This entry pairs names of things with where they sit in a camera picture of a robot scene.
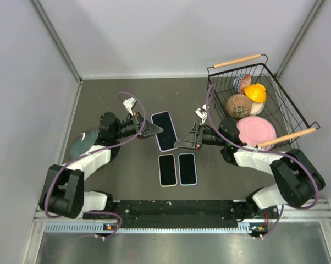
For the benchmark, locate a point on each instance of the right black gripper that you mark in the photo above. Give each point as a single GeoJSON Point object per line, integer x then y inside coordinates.
{"type": "Point", "coordinates": [189, 141]}

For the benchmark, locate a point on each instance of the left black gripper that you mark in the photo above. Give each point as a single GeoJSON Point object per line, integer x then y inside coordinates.
{"type": "Point", "coordinates": [149, 129]}

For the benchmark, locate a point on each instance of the lavender purple phone case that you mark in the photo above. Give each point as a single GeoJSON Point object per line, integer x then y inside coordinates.
{"type": "Point", "coordinates": [164, 131]}

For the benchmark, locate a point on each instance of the light blue phone case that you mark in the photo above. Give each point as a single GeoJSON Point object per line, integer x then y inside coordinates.
{"type": "Point", "coordinates": [187, 169]}

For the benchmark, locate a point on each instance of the silver edged black phone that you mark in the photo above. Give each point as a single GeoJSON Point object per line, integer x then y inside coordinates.
{"type": "Point", "coordinates": [167, 170]}

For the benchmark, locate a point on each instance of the cream white phone case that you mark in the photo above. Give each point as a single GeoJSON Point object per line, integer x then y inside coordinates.
{"type": "Point", "coordinates": [167, 170]}

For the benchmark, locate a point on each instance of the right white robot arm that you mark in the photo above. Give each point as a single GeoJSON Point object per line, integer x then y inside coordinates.
{"type": "Point", "coordinates": [296, 178]}

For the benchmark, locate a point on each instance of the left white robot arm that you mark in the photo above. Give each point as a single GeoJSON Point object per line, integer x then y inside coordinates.
{"type": "Point", "coordinates": [63, 193]}

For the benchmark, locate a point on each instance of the brown patterned bowl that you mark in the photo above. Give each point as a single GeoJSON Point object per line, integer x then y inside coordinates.
{"type": "Point", "coordinates": [238, 106]}

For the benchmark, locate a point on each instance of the pink plate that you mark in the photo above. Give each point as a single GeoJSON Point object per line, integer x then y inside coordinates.
{"type": "Point", "coordinates": [254, 130]}

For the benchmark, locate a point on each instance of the teal ceramic plate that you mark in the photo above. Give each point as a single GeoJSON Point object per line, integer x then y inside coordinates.
{"type": "Point", "coordinates": [83, 143]}

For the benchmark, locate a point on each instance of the white cream bowl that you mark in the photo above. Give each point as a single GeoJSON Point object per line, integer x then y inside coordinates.
{"type": "Point", "coordinates": [256, 108]}

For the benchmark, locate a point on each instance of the blue patterned bowl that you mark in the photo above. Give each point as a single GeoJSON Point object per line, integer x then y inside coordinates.
{"type": "Point", "coordinates": [236, 83]}

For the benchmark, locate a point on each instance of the yellow bowl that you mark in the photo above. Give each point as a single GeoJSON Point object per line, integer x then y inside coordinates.
{"type": "Point", "coordinates": [256, 92]}

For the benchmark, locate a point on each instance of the red patterned shell dish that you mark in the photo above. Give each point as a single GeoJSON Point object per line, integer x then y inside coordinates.
{"type": "Point", "coordinates": [245, 81]}

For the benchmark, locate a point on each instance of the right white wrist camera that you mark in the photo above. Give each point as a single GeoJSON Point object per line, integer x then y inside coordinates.
{"type": "Point", "coordinates": [201, 112]}

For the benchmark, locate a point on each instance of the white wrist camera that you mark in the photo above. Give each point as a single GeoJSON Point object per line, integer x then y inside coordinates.
{"type": "Point", "coordinates": [201, 112]}
{"type": "Point", "coordinates": [129, 104]}

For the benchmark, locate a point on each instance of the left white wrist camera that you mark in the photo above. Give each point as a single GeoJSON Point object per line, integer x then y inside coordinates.
{"type": "Point", "coordinates": [129, 104]}

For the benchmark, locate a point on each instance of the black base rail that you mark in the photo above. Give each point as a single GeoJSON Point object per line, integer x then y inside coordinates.
{"type": "Point", "coordinates": [187, 213]}

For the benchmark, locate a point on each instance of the black wire basket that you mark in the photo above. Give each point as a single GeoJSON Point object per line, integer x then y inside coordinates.
{"type": "Point", "coordinates": [279, 109]}

